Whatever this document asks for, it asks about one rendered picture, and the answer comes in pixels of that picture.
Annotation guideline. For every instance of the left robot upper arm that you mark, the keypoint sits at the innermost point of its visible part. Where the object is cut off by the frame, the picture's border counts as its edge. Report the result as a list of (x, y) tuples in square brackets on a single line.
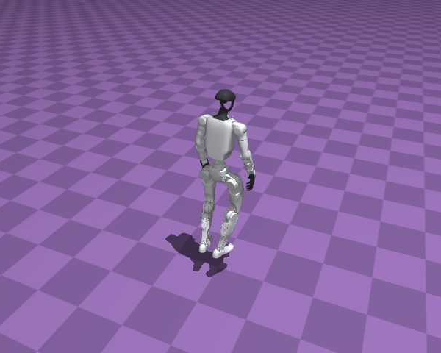
[(199, 141)]

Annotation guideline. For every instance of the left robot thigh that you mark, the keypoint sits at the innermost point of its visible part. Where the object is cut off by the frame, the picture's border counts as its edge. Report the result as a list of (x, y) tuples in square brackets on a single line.
[(209, 189)]

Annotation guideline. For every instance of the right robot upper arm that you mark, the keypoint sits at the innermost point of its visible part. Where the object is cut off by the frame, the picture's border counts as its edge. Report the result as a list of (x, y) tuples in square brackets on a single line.
[(240, 130)]

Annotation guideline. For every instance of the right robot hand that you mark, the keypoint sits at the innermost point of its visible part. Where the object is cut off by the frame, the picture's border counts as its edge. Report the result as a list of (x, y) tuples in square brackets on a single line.
[(251, 177)]

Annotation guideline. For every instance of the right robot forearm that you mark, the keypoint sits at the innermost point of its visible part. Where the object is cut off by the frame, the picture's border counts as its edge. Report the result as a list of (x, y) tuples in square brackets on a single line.
[(249, 166)]

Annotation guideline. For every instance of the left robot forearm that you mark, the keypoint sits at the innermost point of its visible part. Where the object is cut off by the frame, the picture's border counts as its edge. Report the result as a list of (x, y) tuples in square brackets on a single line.
[(202, 154)]

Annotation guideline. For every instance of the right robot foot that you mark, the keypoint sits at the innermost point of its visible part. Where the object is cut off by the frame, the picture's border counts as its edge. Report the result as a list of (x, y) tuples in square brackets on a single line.
[(227, 248)]

